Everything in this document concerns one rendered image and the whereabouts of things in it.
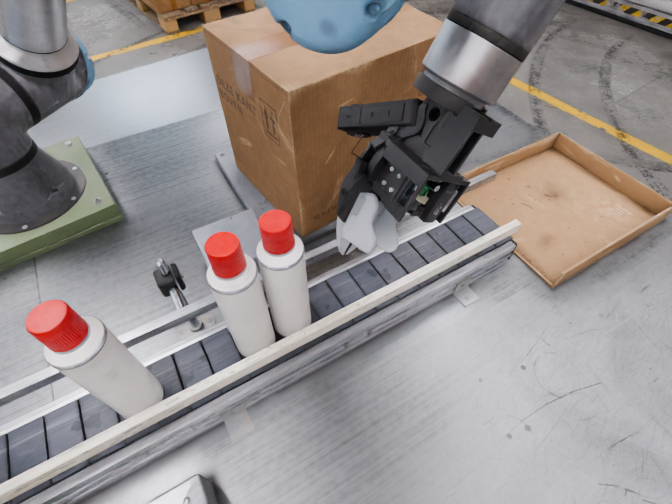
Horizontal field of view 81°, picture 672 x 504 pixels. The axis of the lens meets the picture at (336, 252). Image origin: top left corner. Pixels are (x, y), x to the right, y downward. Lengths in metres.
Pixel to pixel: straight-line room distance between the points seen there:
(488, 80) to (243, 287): 0.28
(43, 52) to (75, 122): 0.39
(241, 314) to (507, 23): 0.35
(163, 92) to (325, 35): 0.96
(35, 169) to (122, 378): 0.47
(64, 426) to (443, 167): 0.51
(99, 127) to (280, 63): 0.63
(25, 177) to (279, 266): 0.53
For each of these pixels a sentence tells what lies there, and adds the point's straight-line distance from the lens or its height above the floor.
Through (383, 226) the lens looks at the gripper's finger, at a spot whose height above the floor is 1.04.
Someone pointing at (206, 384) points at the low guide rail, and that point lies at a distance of 0.50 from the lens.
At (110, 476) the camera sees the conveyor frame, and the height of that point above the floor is 0.85.
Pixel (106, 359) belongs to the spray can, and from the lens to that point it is 0.43.
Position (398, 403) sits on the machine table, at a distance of 0.57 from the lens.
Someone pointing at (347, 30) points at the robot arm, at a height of 1.28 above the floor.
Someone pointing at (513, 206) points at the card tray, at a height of 0.83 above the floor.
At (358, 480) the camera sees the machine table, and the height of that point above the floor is 0.83.
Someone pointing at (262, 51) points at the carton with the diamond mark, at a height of 1.12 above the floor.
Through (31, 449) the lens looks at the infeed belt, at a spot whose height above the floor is 0.88.
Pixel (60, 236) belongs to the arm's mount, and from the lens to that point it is 0.83.
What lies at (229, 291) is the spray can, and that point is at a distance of 0.40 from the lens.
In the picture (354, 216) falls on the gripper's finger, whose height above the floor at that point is 1.06.
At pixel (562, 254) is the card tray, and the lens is 0.78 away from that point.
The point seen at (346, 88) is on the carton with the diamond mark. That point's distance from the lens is 0.57.
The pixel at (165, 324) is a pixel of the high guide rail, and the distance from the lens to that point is 0.50.
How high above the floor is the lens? 1.37
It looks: 51 degrees down
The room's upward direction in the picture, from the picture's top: straight up
